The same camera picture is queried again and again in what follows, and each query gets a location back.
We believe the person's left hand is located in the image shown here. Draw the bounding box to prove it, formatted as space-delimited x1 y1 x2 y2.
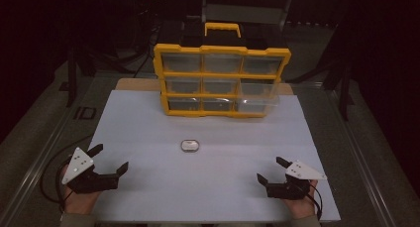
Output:
61 164 102 216

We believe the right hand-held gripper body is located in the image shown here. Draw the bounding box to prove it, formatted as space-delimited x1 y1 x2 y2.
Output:
265 159 328 201

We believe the yellow black drawer cabinet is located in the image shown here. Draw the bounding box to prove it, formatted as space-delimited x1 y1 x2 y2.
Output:
153 22 292 119

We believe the black cable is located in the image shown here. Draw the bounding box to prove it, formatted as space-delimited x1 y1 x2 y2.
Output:
39 133 95 213
305 182 324 221

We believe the black metal stand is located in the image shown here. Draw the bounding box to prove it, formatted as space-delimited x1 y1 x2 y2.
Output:
321 62 355 122
65 45 100 108

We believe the small oval silver tin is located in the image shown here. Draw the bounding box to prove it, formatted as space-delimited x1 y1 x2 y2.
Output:
179 139 201 153

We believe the clear plastic drawer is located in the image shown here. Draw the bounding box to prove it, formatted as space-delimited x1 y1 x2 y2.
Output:
237 77 281 115

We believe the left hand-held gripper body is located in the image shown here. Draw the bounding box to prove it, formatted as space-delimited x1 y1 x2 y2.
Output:
61 147 120 194

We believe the bundle of dark cables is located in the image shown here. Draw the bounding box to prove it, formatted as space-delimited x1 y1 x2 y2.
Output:
130 0 166 79

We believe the person's right hand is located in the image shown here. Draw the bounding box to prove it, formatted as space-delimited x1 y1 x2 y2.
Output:
281 178 320 220

